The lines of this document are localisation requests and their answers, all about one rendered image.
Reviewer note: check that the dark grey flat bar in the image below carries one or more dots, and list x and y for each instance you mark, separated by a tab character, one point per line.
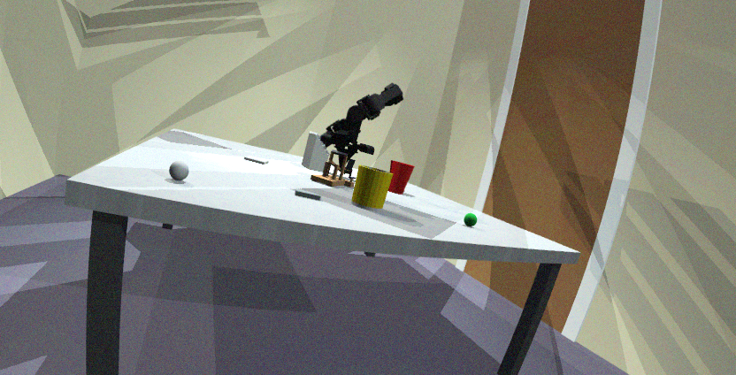
307	195

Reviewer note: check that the green ball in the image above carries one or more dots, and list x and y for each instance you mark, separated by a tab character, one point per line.
470	219

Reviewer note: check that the red plastic cup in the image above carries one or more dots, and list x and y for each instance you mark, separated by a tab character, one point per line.
401	175

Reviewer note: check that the yellow cup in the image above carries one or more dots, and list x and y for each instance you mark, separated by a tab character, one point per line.
371	188

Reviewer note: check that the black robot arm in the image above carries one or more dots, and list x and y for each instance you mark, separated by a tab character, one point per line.
370	108

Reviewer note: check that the grey ball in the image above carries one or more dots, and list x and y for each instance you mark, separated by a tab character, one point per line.
179	170

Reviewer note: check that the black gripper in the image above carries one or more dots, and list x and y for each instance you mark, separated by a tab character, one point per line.
352	149

